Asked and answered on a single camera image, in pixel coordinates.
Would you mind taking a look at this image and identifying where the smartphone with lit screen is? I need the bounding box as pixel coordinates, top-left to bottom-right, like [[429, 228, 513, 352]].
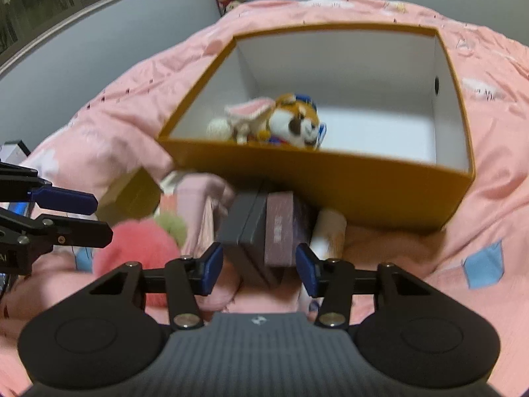
[[1, 202, 34, 217]]

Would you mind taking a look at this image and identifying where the white cylinder tube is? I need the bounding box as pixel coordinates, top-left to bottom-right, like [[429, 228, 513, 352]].
[[298, 208, 348, 313]]

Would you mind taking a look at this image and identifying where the mauve rectangular box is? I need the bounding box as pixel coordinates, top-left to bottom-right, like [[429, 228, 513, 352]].
[[264, 191, 319, 267]]

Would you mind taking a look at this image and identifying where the pink fabric pouch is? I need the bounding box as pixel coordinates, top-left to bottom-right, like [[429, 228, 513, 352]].
[[157, 172, 235, 257]]

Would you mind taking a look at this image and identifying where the orange cardboard box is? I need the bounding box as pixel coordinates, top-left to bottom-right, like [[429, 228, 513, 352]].
[[159, 22, 475, 232]]

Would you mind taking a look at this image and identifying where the pink round plush ball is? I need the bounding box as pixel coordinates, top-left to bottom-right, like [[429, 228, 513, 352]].
[[92, 209, 189, 308]]

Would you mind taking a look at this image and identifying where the dark grey box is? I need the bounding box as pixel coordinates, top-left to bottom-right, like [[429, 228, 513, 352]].
[[216, 189, 283, 288]]

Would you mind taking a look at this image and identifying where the tan small cardboard box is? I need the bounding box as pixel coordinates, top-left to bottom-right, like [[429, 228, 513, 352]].
[[95, 168, 162, 226]]

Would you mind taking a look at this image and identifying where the crochet white pink bunny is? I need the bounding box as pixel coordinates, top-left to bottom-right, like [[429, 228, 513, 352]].
[[206, 98, 275, 144]]

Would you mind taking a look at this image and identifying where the pink printed bed quilt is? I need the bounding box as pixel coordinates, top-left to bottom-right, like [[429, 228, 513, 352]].
[[26, 0, 528, 396]]

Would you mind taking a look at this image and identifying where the shiba dog plush toy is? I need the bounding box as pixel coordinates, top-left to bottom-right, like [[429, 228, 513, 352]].
[[257, 93, 326, 150]]

